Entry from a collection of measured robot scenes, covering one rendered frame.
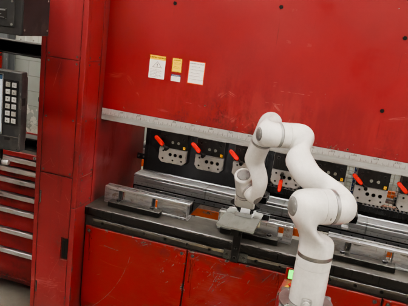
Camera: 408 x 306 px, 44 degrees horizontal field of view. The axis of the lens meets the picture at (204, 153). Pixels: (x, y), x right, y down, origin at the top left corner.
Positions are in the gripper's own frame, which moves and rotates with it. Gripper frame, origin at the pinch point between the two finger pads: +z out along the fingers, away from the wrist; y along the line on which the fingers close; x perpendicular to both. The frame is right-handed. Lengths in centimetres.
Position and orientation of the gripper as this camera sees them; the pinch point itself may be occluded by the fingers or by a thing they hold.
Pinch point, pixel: (245, 210)
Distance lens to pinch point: 258.9
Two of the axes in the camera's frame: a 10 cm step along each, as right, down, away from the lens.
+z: 0.9, 6.0, 7.9
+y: -9.5, -1.9, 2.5
